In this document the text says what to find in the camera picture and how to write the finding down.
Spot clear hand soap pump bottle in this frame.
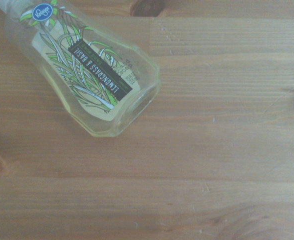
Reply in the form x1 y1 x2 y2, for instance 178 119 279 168
0 0 162 138

